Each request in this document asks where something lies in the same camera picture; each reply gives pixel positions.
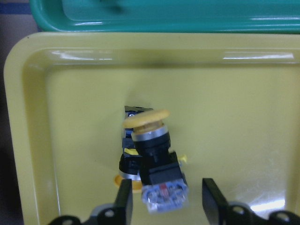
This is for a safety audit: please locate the green plastic tray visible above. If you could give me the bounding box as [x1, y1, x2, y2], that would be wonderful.
[30, 0, 300, 34]

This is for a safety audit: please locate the yellow push button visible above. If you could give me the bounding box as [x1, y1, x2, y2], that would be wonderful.
[123, 106, 189, 214]
[113, 105, 155, 193]

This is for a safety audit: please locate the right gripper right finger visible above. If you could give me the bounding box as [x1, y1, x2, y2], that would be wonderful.
[202, 178, 300, 225]

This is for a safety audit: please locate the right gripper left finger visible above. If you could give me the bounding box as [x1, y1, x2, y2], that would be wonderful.
[50, 179, 133, 225]

